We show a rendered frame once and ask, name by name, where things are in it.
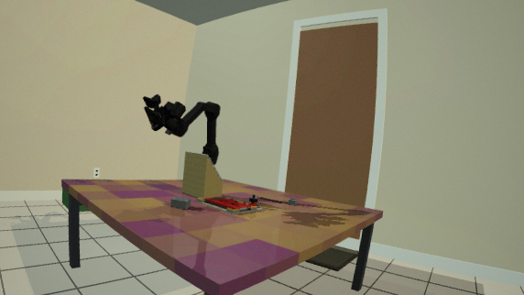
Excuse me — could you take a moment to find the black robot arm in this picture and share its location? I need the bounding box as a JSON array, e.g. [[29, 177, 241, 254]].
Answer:
[[161, 101, 221, 165]]

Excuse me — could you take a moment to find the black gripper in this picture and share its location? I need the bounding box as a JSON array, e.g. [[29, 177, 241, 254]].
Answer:
[[142, 94, 170, 131]]

